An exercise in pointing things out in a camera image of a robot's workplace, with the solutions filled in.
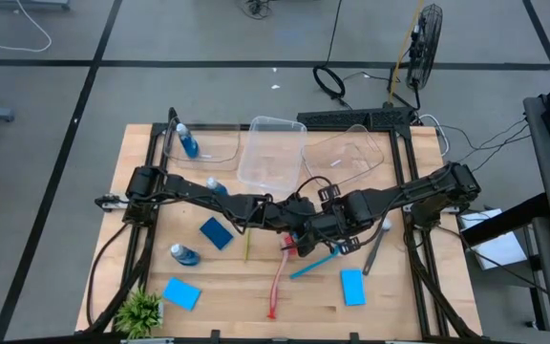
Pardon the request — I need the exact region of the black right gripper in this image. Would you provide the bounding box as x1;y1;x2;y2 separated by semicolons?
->
297;190;381;257

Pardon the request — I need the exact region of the light blue sponge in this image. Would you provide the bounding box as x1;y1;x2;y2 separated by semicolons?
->
340;269;368;308
161;276;203;312

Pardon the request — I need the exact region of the red suction cup dish brush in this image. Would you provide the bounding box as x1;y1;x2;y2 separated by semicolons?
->
265;232;300;320

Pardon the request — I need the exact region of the dark blue sponge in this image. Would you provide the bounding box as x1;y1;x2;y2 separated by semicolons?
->
199;216;235;251

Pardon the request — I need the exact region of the blue dish brush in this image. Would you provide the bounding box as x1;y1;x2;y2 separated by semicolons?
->
288;244;343;281

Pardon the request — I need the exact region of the clear deep plastic bin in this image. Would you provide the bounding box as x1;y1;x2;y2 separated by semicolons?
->
236;115;308;195

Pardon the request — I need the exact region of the grey dish brush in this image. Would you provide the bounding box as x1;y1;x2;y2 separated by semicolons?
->
361;218;393;277

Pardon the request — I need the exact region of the white paper sheet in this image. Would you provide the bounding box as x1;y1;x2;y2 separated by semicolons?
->
456;207;529;272

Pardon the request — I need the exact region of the black diagonal support beam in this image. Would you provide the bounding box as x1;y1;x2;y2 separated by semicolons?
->
459;192;550;248

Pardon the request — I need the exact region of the small green potted plant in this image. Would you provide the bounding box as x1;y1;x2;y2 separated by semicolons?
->
114;285;165;340

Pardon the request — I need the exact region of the black floor fan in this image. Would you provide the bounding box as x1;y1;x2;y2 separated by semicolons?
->
405;3;444;92

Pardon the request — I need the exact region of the clear plastic handled tray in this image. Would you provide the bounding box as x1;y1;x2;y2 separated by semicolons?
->
301;123;385;188
161;119;243;172

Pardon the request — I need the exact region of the black perforated cable tray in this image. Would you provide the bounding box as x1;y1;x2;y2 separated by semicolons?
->
296;106;417;131

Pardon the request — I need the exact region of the black coiled cable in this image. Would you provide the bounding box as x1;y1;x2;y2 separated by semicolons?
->
311;64;348;102

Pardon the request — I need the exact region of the yellow hanging cable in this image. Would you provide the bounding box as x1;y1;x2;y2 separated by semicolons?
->
388;0;424;104

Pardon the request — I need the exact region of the white floor cable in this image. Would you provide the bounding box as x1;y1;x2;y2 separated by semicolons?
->
0;0;53;54

